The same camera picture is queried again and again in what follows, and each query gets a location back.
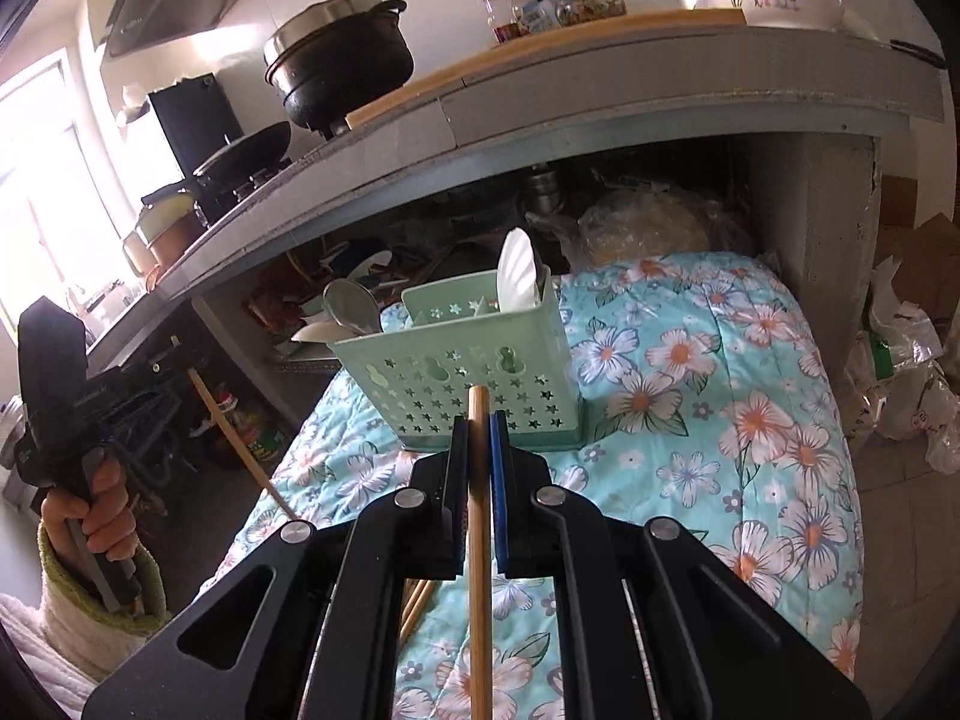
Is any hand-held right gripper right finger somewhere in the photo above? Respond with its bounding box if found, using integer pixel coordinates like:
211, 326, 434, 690
487, 411, 875, 720

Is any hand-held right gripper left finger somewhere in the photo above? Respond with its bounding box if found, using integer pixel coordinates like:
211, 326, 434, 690
81, 414, 470, 720

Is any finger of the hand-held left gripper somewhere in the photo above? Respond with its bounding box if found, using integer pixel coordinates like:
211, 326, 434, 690
96, 388, 188, 434
86, 360, 188, 395

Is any wooden chopstick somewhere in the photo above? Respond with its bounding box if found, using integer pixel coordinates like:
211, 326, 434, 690
401, 581, 436, 646
397, 579, 425, 635
466, 386, 494, 720
171, 335, 299, 522

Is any green star-cutout utensil holder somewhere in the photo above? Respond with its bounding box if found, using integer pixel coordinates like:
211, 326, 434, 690
330, 266, 586, 451

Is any white shell-shaped plastic spoon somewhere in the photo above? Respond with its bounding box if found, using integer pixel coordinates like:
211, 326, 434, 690
495, 227, 542, 312

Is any person's left forearm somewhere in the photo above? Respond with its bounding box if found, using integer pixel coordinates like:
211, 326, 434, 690
0, 521, 170, 720

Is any person's left hand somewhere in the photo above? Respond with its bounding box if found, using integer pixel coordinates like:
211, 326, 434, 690
39, 456, 142, 565

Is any yellow cooking oil bottle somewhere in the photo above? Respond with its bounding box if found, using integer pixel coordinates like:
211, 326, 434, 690
232, 401, 290, 466

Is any copper-coloured pot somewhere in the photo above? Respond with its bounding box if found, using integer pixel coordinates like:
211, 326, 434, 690
146, 221, 203, 271

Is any red packet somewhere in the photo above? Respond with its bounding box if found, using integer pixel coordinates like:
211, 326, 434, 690
247, 277, 301, 331

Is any cream enamel pot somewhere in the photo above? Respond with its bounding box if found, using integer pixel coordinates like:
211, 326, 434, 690
139, 191, 197, 241

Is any window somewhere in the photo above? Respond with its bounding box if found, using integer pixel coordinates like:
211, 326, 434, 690
0, 52, 125, 316

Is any floral turquoise blanket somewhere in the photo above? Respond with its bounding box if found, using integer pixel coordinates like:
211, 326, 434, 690
199, 251, 863, 720

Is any metal spoon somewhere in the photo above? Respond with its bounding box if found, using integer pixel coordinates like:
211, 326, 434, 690
322, 279, 383, 338

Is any gas stove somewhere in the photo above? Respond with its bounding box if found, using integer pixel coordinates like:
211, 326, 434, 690
191, 157, 301, 218

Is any black frying pan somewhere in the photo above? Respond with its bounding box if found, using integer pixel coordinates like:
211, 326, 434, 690
184, 120, 293, 181

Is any black box appliance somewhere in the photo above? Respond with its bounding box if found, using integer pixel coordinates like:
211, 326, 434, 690
148, 75, 245, 181

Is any clear bag of yellowish food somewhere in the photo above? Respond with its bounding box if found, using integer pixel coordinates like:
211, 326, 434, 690
577, 191, 732, 267

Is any stack of steel pots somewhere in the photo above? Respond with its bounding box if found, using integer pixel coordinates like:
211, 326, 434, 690
521, 165, 571, 218

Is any black cooking pot with lid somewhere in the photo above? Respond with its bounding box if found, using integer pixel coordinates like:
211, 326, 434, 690
262, 0, 417, 140

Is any grey concrete kitchen counter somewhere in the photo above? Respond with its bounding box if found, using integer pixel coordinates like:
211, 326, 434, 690
82, 11, 946, 368

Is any pile of plastic bags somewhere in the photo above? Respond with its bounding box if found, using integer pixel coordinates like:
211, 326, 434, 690
844, 255, 960, 473

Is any glass jar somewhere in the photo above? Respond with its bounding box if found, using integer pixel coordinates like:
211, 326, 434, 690
555, 0, 627, 27

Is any wooden cutting board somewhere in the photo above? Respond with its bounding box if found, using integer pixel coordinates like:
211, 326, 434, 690
345, 6, 751, 128

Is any cardboard box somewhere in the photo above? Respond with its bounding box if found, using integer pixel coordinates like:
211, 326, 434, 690
874, 176, 960, 331

